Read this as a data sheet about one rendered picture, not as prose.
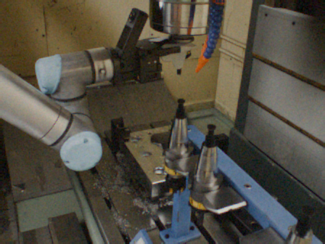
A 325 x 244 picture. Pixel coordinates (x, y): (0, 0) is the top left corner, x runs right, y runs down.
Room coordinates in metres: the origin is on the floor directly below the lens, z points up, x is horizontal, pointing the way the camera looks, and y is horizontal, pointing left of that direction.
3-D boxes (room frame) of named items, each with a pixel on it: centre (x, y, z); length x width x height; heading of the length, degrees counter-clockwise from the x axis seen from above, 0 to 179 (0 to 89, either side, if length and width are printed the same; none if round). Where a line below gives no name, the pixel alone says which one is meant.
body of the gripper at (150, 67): (0.78, 0.09, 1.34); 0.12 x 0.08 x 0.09; 121
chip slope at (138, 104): (1.44, 0.28, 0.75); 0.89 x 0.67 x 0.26; 117
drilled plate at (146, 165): (0.98, 0.00, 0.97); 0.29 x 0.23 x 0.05; 27
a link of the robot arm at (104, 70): (0.74, 0.15, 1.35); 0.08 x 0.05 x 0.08; 31
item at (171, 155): (0.62, -0.02, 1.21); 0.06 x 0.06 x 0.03
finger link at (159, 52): (0.79, 0.02, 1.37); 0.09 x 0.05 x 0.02; 108
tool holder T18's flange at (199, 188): (0.52, -0.07, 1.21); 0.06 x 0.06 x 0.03
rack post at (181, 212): (0.69, -0.05, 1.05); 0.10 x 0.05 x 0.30; 117
